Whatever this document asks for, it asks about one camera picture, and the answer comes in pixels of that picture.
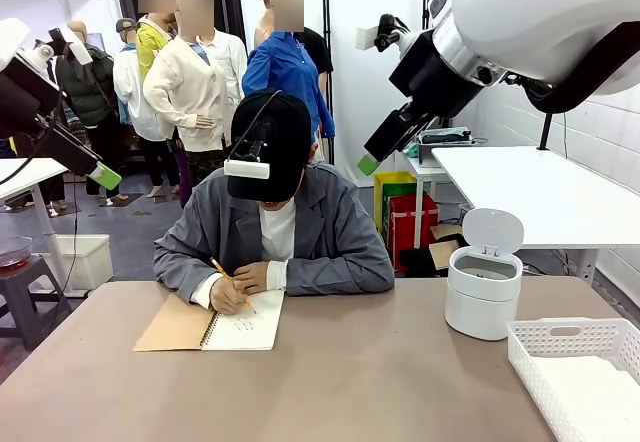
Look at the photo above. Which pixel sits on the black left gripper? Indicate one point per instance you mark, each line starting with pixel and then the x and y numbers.
pixel 27 97

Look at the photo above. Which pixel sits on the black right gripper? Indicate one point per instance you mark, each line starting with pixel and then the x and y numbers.
pixel 425 77

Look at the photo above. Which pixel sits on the orange pencil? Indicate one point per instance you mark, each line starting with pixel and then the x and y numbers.
pixel 217 265

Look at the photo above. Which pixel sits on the spiral notebook with kraft cover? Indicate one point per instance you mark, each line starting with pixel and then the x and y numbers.
pixel 250 332

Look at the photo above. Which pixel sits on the person's right forearm grey sleeve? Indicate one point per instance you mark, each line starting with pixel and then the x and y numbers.
pixel 180 267

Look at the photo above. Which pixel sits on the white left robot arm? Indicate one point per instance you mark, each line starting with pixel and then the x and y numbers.
pixel 10 42

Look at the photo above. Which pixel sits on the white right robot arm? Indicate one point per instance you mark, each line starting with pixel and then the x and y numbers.
pixel 525 12

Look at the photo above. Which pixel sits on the person's left forearm grey sleeve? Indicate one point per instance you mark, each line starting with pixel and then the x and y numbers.
pixel 340 277

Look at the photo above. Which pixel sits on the person's right hand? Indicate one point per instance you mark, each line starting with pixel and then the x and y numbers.
pixel 225 297

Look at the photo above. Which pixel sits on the person's left hand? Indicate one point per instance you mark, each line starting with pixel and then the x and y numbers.
pixel 255 279

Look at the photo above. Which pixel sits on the teal cloth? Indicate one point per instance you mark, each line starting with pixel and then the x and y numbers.
pixel 411 151

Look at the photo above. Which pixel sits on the small white side table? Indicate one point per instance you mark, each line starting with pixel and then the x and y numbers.
pixel 425 169

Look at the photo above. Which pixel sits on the grey metal tray box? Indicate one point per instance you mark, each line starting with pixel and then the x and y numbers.
pixel 445 154

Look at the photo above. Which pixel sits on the yellow bag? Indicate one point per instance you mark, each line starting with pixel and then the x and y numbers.
pixel 379 202

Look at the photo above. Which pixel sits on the mannequin with grey cap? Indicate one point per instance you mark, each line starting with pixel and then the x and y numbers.
pixel 132 92

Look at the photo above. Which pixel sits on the red bag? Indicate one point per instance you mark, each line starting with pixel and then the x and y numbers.
pixel 415 232

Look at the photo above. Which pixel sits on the white plastic storage bin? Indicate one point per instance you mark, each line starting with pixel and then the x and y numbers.
pixel 90 262

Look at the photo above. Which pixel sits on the small monitor screen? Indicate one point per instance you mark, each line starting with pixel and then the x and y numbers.
pixel 96 43

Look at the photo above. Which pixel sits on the mannequin in black t-shirt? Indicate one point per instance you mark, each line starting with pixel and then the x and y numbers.
pixel 317 52

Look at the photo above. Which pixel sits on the glass bowl with red liquid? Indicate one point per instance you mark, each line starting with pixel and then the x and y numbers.
pixel 15 257

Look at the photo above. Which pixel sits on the person in grey jacket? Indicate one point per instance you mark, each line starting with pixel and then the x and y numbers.
pixel 325 222

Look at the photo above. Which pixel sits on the black baseball cap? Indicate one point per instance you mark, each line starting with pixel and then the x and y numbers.
pixel 280 137

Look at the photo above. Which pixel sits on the brown cardboard box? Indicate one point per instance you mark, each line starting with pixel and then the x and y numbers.
pixel 445 252

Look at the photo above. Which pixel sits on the mannequin in yellow jacket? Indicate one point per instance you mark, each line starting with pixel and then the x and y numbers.
pixel 150 47

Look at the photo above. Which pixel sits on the mannequin in blue shirt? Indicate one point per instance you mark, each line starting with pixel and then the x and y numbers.
pixel 285 72

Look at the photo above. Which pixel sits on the mannequin in cream cardigan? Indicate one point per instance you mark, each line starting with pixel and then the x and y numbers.
pixel 190 87

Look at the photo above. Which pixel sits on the large white table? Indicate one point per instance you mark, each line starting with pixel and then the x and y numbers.
pixel 525 192

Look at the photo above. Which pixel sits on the grey plastic stool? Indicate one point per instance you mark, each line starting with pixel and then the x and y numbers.
pixel 20 282

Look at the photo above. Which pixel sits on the black backdrop stand pole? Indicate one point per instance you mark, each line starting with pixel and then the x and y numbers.
pixel 327 12

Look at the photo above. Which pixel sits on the bare beige mannequin torso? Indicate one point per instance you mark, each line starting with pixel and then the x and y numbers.
pixel 264 24

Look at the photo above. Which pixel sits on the mannequin in white shirt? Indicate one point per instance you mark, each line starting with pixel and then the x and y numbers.
pixel 232 62

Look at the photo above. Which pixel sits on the white lidded trash can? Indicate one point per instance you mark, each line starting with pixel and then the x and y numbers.
pixel 480 312

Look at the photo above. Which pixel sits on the white perforated plastic basket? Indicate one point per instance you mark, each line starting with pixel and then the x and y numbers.
pixel 530 342

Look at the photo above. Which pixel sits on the white paper stack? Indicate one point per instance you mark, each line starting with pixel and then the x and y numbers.
pixel 590 392

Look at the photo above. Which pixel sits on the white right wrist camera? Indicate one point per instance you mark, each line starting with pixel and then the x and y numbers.
pixel 369 37

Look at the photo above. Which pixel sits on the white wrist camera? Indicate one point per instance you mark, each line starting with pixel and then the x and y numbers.
pixel 80 49
pixel 369 37

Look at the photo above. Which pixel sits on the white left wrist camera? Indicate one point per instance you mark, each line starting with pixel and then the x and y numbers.
pixel 80 49

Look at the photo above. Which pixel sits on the white head-mounted camera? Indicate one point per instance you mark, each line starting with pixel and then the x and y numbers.
pixel 247 169

